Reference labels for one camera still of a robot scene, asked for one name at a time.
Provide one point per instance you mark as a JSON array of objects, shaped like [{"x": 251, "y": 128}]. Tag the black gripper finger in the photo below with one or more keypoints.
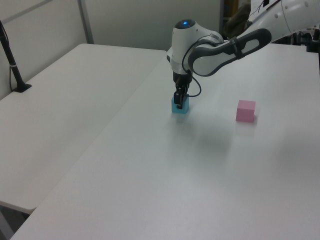
[
  {"x": 178, "y": 100},
  {"x": 185, "y": 91}
]

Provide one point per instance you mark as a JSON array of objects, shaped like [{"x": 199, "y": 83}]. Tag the white and dark gripper body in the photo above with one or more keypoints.
[{"x": 182, "y": 80}]

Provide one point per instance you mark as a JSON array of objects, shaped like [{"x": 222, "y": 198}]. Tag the blue cube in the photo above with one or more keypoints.
[{"x": 185, "y": 107}]

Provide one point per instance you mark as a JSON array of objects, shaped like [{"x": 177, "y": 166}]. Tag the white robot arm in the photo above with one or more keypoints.
[{"x": 215, "y": 53}]

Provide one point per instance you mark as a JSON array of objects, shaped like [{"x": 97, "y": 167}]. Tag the pink cube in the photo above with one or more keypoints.
[{"x": 245, "y": 112}]

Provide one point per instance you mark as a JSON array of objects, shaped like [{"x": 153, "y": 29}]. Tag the olive jacket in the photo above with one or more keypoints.
[{"x": 236, "y": 23}]

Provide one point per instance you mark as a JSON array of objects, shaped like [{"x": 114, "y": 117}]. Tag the white adjoining table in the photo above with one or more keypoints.
[{"x": 62, "y": 112}]

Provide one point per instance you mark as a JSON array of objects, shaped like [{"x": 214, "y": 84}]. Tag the dark background equipment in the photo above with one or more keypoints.
[{"x": 311, "y": 37}]

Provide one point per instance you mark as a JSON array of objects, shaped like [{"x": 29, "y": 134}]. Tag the grey partition post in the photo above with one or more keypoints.
[{"x": 85, "y": 22}]

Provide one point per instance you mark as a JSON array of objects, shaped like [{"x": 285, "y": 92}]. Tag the black camera pole stand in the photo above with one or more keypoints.
[{"x": 13, "y": 67}]

